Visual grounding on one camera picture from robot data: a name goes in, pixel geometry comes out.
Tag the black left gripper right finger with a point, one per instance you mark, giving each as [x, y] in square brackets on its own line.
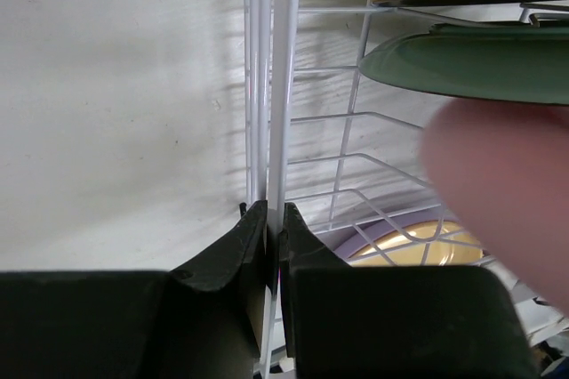
[394, 322]

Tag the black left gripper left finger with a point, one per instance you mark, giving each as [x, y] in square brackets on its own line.
[201, 320]

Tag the lilac plastic plate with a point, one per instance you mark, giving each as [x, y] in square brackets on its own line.
[346, 241]

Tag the cream orange plastic plate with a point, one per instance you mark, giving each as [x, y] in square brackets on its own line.
[436, 243]

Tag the pink plastic plate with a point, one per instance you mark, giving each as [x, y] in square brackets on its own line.
[502, 168]

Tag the white wire dish rack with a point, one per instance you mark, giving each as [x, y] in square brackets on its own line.
[365, 188]

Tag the teal patterned ceramic plate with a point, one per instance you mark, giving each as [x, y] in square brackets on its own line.
[509, 62]

